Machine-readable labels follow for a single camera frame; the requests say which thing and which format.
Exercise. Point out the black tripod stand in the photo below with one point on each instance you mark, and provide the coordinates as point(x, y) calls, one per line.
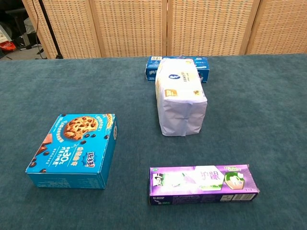
point(50, 28)

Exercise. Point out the light blue cookie box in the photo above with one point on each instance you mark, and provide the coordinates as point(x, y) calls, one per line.
point(72, 151)

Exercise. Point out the wooden woven folding screen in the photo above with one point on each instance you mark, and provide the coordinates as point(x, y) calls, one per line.
point(134, 26)

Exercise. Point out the orange red bag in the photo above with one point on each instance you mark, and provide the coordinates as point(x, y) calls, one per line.
point(8, 46)

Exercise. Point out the dark blue sandwich cookie box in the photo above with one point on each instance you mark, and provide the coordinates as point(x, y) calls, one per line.
point(150, 69)

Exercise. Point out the white tissue pack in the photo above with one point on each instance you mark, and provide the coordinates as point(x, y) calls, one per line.
point(180, 100)

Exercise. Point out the purple toothpaste box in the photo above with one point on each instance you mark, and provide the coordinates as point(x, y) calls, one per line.
point(192, 182)

